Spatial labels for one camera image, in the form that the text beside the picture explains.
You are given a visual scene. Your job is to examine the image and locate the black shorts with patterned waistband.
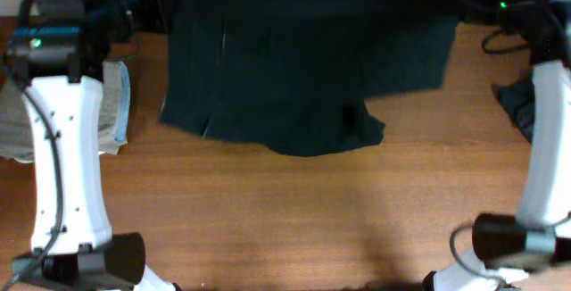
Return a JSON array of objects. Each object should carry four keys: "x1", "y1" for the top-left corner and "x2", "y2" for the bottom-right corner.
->
[{"x1": 161, "y1": 0, "x2": 460, "y2": 156}]

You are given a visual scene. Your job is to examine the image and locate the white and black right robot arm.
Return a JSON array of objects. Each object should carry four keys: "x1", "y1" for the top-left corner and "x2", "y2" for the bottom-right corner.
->
[{"x1": 421, "y1": 43, "x2": 570, "y2": 291}]

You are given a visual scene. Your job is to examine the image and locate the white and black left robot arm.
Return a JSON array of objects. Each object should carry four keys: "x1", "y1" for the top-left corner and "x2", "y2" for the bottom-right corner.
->
[{"x1": 3, "y1": 0, "x2": 174, "y2": 290}]

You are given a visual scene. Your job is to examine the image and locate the dark clothes pile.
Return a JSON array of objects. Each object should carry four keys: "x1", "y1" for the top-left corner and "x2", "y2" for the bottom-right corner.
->
[{"x1": 497, "y1": 76, "x2": 535, "y2": 143}]

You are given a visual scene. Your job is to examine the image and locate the folded beige shorts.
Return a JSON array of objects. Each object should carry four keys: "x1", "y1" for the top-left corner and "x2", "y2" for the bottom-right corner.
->
[{"x1": 0, "y1": 58, "x2": 132, "y2": 163}]

